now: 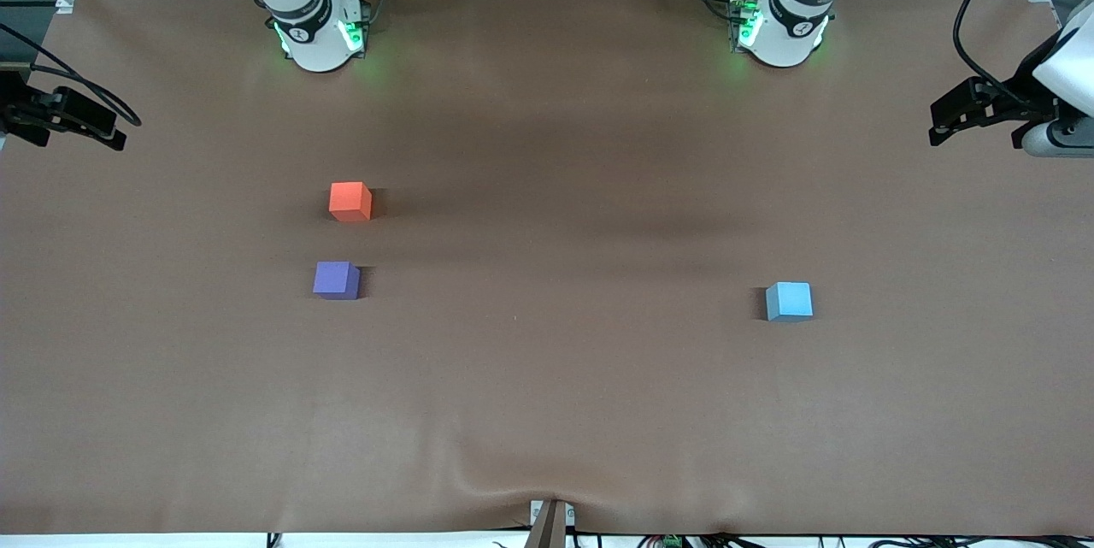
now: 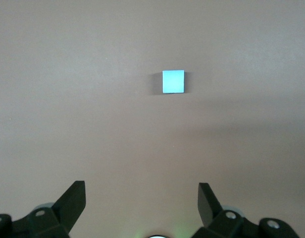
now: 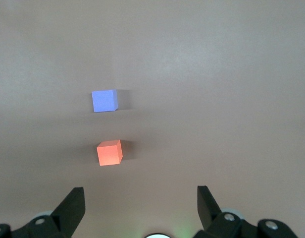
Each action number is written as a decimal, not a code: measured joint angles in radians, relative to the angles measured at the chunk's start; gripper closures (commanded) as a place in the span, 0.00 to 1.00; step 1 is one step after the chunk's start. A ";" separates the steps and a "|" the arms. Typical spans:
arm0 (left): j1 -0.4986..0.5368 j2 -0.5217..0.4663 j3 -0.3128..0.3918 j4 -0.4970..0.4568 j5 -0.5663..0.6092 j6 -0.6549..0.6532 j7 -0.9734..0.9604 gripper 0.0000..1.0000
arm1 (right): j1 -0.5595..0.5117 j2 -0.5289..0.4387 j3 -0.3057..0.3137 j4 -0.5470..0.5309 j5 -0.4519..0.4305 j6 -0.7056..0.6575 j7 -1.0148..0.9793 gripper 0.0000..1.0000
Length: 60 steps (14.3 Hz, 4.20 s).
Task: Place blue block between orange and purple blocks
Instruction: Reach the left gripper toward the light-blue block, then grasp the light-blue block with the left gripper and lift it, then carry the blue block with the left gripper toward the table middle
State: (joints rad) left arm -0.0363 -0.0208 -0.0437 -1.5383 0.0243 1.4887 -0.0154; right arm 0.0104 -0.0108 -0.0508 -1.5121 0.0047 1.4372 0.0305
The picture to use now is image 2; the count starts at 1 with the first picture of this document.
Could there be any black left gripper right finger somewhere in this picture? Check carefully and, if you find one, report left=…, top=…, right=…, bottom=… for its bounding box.
left=192, top=182, right=300, bottom=238

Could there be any blue cube block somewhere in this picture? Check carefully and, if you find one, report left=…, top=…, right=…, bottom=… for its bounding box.
left=162, top=70, right=186, bottom=94

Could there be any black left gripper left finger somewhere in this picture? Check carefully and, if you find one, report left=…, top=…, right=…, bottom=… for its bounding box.
left=0, top=180, right=87, bottom=238

